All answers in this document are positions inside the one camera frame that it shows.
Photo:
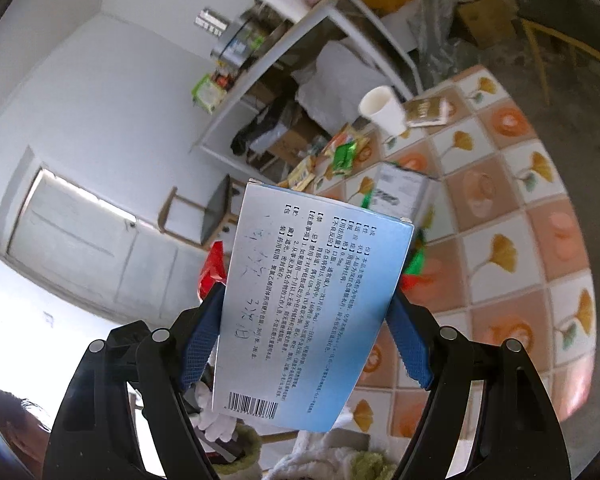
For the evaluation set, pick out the white paper cup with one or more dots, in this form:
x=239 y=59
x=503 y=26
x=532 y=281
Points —
x=385 y=110

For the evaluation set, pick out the yellow green snack packet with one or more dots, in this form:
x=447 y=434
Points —
x=352 y=135

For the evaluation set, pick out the black cloth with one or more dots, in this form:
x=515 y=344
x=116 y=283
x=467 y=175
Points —
x=260 y=125

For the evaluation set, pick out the clear plastic sheeting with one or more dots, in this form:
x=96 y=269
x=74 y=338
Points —
x=437 y=35

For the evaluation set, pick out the bright green plastic wrapper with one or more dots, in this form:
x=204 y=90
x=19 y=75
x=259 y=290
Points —
x=415 y=262

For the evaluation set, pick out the gold cardboard box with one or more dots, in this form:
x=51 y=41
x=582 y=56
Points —
x=427 y=111

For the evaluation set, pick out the blue medicine box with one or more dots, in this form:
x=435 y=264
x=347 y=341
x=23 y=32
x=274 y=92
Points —
x=305 y=310

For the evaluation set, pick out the leaf patterned tablecloth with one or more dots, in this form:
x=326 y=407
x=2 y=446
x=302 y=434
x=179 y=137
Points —
x=505 y=260

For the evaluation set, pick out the wooden chair black seat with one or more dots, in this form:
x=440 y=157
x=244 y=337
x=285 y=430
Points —
x=217 y=207
x=570 y=15

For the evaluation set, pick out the fluffy white green garment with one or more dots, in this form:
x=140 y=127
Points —
x=330 y=460

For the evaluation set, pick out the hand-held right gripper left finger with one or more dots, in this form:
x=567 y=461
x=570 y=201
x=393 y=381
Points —
x=205 y=335

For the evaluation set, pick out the green packet on shelf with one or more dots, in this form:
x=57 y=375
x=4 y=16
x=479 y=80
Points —
x=207 y=94

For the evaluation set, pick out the white metal shelf frame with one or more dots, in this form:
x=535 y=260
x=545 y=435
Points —
x=300 y=30

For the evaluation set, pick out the white door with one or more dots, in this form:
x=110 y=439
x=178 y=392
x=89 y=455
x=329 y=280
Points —
x=80 y=240

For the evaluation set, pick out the metal pot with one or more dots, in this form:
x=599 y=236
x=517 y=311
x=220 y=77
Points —
x=242 y=42

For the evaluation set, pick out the red plastic packet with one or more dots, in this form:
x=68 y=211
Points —
x=212 y=270

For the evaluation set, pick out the brown cardboard carton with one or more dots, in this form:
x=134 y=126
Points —
x=292 y=145

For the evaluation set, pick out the person's left hand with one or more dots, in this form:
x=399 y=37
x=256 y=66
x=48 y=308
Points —
x=210 y=412

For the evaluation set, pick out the person's head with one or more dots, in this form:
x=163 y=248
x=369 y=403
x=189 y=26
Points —
x=15 y=430

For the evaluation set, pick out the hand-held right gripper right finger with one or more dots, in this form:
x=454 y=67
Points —
x=411 y=342

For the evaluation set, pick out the white and green box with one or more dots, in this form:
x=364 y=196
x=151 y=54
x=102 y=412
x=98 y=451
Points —
x=397 y=190

